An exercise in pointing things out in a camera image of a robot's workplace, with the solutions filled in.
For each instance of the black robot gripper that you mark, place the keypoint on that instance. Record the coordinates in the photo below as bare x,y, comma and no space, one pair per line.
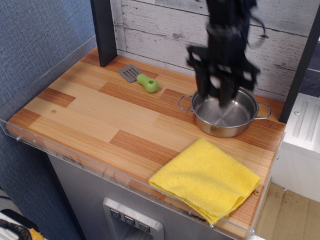
224,56

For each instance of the white sushi roll toy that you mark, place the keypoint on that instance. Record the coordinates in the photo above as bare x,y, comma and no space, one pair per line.
215,81

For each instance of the stainless steel pot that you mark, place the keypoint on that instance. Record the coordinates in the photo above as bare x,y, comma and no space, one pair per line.
223,121

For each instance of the yellow folded cloth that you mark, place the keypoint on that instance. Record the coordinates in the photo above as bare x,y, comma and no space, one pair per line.
207,179

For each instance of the white cabinet at right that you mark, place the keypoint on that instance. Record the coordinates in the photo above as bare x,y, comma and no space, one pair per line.
297,164

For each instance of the clear acrylic table guard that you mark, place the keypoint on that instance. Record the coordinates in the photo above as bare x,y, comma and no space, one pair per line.
65,104

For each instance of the grey toy fridge cabinet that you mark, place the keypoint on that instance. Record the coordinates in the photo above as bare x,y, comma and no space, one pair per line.
86,191

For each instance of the silver dispenser button panel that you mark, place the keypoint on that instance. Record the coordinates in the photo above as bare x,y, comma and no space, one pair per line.
126,223

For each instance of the black and yellow object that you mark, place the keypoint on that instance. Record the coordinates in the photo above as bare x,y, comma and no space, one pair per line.
22,232

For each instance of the black right shelf post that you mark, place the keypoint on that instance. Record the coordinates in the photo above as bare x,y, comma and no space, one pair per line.
301,69

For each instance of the black shelf post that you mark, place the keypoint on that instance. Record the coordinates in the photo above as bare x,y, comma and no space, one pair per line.
104,31
301,69

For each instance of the green handled grey spatula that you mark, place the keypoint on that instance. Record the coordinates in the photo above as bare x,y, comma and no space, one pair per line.
133,74

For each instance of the black left shelf post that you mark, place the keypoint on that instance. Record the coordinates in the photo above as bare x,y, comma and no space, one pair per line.
104,31

